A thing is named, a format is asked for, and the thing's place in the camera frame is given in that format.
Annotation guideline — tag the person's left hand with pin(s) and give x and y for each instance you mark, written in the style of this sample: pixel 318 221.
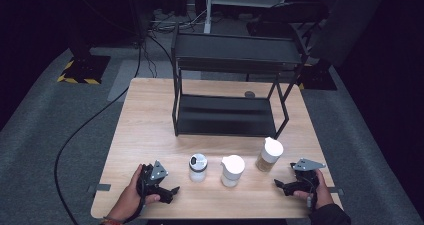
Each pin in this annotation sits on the person's left hand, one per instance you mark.
pixel 128 200

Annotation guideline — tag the white-lidded jar with brown powder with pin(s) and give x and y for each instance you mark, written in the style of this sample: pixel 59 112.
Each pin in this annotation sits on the white-lidded jar with brown powder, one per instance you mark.
pixel 268 156

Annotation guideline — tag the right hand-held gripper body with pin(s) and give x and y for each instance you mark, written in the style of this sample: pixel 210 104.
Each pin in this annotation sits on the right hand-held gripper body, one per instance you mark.
pixel 306 180

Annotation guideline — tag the glass shaker with grey lid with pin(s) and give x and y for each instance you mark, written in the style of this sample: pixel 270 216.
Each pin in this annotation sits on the glass shaker with grey lid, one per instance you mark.
pixel 198 167

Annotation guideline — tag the grey curtain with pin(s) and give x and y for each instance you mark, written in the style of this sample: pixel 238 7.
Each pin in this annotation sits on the grey curtain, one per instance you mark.
pixel 350 21

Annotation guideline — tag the round dark table grommet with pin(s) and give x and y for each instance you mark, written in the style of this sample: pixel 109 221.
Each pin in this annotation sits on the round dark table grommet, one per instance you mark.
pixel 249 94

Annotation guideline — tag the black yellow-striped stand base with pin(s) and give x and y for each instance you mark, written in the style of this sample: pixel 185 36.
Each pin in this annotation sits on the black yellow-striped stand base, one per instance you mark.
pixel 318 78
pixel 85 68

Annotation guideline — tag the grey tape tab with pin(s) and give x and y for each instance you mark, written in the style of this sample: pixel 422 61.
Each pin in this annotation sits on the grey tape tab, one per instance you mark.
pixel 336 191
pixel 101 187

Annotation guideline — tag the black metal two-tier rack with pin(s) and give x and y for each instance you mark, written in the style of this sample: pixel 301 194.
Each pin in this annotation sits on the black metal two-tier rack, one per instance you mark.
pixel 226 118

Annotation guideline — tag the person's right hand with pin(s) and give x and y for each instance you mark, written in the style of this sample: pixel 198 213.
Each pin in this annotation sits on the person's right hand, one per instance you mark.
pixel 323 193

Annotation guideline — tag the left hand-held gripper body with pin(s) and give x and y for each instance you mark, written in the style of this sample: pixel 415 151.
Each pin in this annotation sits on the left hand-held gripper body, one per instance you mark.
pixel 150 185

